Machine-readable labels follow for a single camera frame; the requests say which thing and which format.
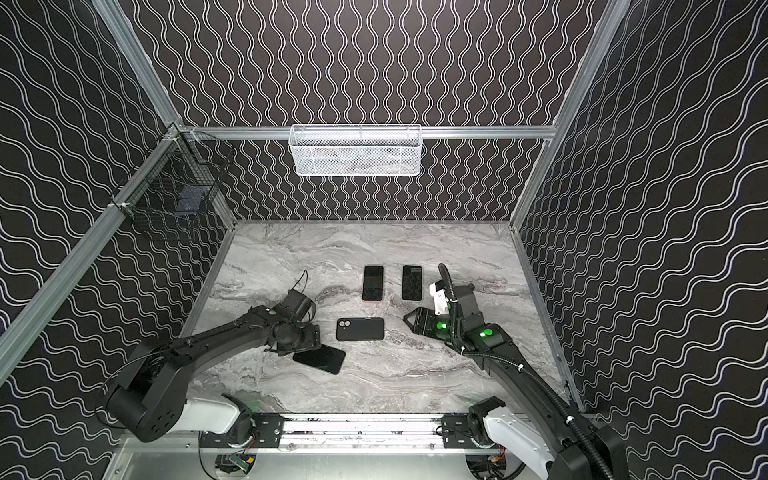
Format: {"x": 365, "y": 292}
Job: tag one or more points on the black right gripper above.
{"x": 424, "y": 324}

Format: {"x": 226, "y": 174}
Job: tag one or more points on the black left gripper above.
{"x": 309, "y": 347}

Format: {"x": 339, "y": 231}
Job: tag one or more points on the black phone blue edge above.
{"x": 326, "y": 358}

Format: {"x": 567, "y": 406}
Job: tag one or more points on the light blue phone case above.
{"x": 412, "y": 282}

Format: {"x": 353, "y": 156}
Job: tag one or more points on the black phone purple edge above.
{"x": 372, "y": 283}

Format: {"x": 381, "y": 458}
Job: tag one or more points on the black phone case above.
{"x": 360, "y": 329}

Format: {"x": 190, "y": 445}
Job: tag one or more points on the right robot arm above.
{"x": 551, "y": 437}

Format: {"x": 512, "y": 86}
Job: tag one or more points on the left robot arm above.
{"x": 148, "y": 396}

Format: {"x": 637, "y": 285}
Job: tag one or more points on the aluminium back crossbar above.
{"x": 316, "y": 132}

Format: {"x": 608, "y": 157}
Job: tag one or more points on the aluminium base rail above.
{"x": 384, "y": 432}

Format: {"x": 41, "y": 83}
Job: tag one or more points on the black wire mesh basket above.
{"x": 176, "y": 202}

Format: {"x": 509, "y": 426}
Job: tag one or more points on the white wire mesh basket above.
{"x": 355, "y": 157}

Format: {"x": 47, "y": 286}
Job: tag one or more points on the aluminium corner post right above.
{"x": 612, "y": 18}

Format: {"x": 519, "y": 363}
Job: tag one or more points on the aluminium corner post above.
{"x": 612, "y": 18}
{"x": 122, "y": 31}

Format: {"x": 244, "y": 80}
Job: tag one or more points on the aluminium corner post left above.
{"x": 122, "y": 31}

